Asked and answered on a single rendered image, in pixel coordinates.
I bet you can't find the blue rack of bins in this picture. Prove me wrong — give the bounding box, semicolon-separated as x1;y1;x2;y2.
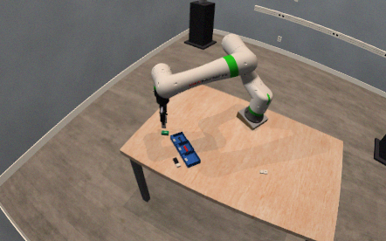
170;132;201;168

